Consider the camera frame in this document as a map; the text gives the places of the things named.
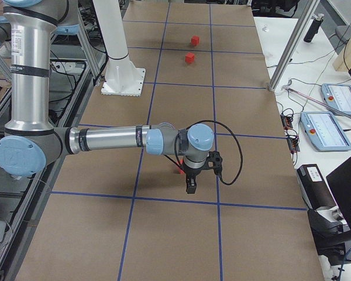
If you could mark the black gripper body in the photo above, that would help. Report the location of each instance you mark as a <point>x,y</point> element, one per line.
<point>192,173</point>

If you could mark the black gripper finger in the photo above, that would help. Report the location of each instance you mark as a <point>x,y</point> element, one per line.
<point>191,184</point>

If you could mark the red block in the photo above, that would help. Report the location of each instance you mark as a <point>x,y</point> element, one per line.
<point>180,167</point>
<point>195,40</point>
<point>189,58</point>

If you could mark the small red circuit board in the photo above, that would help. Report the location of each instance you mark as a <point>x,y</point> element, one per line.
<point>287,121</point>

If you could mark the black box with label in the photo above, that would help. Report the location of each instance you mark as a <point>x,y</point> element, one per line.
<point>314,190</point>

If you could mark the near teach pendant tablet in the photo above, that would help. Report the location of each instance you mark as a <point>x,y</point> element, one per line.
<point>324,132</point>

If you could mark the teach pendant tablet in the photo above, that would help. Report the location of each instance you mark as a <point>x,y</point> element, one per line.
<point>338,96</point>
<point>324,132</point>

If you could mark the black monitor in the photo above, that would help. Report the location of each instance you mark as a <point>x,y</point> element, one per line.
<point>339,181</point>

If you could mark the far teach pendant tablet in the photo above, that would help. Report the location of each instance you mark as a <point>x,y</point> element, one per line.
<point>338,96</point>

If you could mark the wrist black camera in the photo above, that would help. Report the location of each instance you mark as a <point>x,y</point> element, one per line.
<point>214,162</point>

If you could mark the white pedestal column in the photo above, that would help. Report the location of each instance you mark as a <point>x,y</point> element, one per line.
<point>121,76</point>

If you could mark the metal rod with handle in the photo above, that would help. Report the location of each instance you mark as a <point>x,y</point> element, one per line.
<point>324,104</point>

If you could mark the aluminium frame post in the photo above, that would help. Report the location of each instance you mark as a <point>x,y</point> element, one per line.
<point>292,44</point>

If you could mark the black cylindrical handle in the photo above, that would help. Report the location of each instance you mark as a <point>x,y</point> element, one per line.
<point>314,27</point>

